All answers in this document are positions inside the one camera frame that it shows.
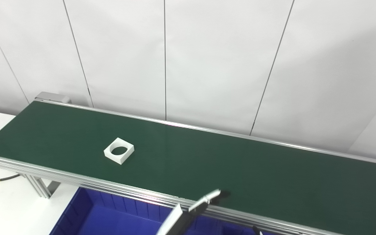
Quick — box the white square part round hole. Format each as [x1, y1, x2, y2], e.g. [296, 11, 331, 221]
[103, 137, 135, 165]

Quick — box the blue plastic bin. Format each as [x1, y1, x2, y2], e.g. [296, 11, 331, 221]
[49, 187, 257, 235]

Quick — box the aluminium conveyor leg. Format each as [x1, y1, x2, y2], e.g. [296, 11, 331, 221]
[21, 174, 61, 199]

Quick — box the grey conveyor end cover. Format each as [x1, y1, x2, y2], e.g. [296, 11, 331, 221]
[35, 92, 71, 104]

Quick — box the green conveyor belt aluminium frame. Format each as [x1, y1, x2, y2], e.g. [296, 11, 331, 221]
[0, 92, 376, 235]

